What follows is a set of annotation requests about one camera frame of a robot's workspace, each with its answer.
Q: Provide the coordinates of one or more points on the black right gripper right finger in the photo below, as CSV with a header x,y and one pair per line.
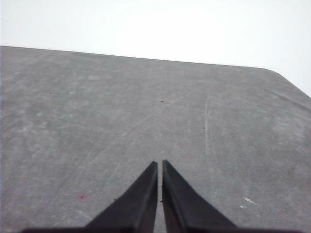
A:
x,y
184,206

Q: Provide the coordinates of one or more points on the grey table cloth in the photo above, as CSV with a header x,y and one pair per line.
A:
x,y
97,121

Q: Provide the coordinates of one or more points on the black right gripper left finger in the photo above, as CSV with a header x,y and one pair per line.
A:
x,y
136,206

